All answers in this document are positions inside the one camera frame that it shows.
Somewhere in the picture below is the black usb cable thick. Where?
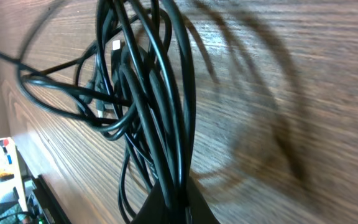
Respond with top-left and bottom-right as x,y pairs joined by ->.
89,1 -> 203,223

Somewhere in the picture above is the black usb cable thin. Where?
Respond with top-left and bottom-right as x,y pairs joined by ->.
0,0 -> 173,224

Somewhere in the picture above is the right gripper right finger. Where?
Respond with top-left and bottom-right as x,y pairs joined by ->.
186,177 -> 219,224

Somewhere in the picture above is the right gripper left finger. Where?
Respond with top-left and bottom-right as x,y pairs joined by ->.
131,181 -> 179,224

